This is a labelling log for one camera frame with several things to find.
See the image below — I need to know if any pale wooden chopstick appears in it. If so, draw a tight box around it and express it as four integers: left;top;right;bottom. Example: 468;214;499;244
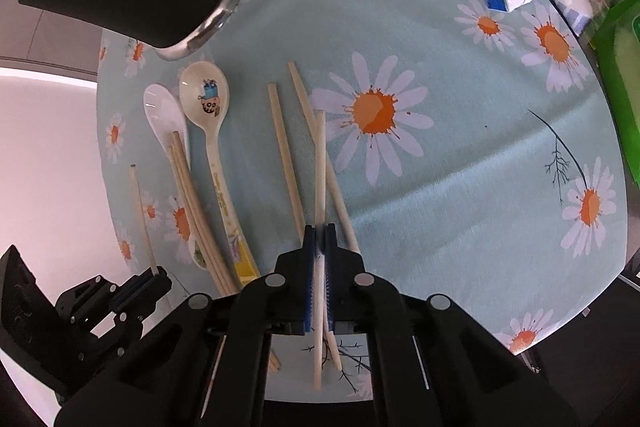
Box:
314;110;326;391

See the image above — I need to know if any green plastic bag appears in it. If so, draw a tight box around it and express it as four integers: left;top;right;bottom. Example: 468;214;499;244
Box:
590;0;639;185

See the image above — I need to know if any thin wooden chopstick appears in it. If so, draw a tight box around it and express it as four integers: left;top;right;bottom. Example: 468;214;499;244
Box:
129;164;160;275

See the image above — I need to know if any white ceramic spoon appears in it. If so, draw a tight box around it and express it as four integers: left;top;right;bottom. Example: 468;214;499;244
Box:
142;83;206;270

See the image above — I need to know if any daisy print tablecloth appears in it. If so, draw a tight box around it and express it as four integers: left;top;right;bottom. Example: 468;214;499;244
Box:
95;0;630;403

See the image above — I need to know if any cartoon print ceramic spoon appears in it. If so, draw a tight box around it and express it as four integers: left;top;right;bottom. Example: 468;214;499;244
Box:
179;61;260;286

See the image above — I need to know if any long wooden chopstick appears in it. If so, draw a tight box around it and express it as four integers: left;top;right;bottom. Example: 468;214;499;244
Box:
288;61;343;389

